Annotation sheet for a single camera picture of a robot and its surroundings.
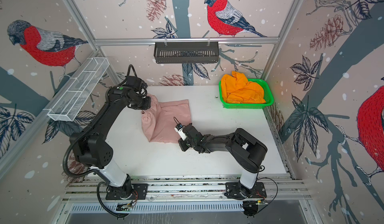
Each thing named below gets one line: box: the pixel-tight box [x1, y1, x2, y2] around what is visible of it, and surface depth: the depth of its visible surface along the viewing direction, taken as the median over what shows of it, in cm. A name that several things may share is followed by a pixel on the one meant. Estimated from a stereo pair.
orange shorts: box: [221, 71, 266, 104], surface depth 112 cm
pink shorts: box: [141, 94, 192, 144], surface depth 100 cm
